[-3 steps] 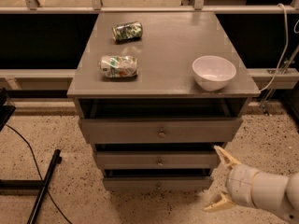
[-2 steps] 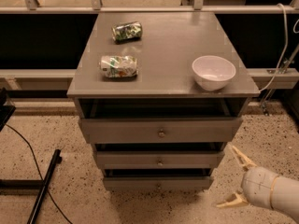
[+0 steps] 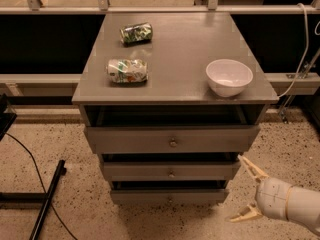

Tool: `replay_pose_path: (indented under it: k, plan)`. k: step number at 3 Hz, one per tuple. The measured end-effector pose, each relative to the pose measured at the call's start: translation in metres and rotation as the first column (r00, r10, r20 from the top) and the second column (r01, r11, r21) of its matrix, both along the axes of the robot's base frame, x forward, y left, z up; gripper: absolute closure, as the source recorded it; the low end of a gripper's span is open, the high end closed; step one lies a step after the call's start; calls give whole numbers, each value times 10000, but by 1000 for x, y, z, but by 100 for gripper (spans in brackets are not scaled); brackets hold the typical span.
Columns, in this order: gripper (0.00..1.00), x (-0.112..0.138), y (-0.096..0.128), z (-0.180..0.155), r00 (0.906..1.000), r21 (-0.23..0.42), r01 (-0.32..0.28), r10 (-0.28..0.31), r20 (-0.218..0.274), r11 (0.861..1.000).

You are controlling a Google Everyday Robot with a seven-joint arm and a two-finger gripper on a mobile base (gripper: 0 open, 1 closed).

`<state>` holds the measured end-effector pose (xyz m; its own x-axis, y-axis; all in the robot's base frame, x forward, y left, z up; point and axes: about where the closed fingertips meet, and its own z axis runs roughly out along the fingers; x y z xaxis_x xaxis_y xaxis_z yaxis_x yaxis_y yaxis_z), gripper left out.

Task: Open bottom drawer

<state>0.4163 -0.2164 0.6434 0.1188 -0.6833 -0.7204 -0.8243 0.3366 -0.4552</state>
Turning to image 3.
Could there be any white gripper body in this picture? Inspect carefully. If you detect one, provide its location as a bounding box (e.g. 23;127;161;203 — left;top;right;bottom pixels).
255;178;293;221

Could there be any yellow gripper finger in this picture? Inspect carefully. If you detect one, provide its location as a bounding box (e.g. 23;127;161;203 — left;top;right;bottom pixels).
238;156;269;183
228;203;263;223

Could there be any grey bottom drawer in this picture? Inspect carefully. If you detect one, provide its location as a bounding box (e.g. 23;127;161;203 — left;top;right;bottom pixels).
110;189;229;204

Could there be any grey drawer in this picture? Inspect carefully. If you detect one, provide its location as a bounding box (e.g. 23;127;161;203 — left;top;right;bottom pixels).
85;125;260;154
110;189;229;204
101;161;240;181

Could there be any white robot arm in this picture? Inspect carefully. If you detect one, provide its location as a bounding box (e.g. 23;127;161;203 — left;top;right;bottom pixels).
228;156;320;236

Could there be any grey middle drawer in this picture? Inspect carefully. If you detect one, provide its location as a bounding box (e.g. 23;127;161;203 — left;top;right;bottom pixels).
101;161;240;181

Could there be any grey drawer cabinet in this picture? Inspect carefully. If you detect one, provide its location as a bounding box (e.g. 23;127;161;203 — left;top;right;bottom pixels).
72;12;277;191

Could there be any grey top drawer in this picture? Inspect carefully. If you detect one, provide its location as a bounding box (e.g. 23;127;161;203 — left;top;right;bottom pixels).
85;125;260;154

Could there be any white bowl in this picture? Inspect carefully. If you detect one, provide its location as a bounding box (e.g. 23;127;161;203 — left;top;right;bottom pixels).
205;59;253;97

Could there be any white green crushed can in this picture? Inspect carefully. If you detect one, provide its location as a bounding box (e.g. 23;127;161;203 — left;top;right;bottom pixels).
106;59;148;83

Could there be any dark green crushed can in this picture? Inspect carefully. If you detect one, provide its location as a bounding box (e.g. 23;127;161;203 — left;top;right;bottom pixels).
120;22;153;45

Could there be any black floor stand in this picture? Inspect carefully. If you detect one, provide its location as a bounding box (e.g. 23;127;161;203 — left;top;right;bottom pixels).
0;160;66;240

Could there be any black box at left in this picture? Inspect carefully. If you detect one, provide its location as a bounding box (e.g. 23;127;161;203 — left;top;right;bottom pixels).
0;94;17;141

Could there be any black cable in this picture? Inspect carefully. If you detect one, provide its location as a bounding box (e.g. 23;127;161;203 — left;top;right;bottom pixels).
4;132;78;240

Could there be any metal railing frame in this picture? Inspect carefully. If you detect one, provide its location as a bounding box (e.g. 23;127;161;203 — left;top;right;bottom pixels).
0;0;320;97

